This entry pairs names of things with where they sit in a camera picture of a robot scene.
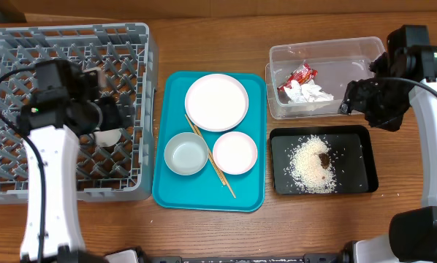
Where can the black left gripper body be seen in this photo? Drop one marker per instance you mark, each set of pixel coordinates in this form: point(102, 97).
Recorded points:
point(109, 116)

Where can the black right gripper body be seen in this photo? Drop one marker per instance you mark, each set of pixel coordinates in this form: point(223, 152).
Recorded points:
point(358, 97)

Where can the white plastic cup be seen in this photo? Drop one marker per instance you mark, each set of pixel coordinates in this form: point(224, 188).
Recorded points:
point(107, 138)

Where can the white napkin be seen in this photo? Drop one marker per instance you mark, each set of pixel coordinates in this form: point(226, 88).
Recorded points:
point(306, 92)

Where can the grey-green bowl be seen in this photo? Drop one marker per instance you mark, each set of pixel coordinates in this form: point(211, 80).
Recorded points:
point(186, 153)

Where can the wooden chopstick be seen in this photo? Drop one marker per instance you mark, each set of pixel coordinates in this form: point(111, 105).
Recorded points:
point(221, 177)
point(227, 182)

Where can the brown food scrap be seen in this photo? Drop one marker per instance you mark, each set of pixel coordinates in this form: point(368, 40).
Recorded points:
point(325, 160)

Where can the red snack wrapper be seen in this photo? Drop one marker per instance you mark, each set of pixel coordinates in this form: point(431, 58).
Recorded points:
point(302, 75)

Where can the large white round plate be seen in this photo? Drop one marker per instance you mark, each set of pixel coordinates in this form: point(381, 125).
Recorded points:
point(216, 102)

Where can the pile of white rice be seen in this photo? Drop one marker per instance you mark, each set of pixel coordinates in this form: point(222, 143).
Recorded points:
point(304, 172)

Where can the small pink-white bowl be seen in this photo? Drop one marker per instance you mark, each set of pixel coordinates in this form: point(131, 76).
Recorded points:
point(235, 153)

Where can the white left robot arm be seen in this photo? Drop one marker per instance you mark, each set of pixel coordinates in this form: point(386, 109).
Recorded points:
point(66, 105)

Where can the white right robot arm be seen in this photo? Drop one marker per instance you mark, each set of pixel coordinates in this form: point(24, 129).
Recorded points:
point(405, 77)

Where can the grey dishwasher rack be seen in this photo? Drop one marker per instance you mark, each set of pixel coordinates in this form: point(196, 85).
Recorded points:
point(127, 54)

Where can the black waste tray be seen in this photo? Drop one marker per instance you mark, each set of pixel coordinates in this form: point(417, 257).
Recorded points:
point(355, 166)

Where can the clear plastic waste bin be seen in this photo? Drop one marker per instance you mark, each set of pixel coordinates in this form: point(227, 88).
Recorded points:
point(337, 62)

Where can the teal plastic tray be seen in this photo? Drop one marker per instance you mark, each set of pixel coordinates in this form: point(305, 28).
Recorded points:
point(204, 190)

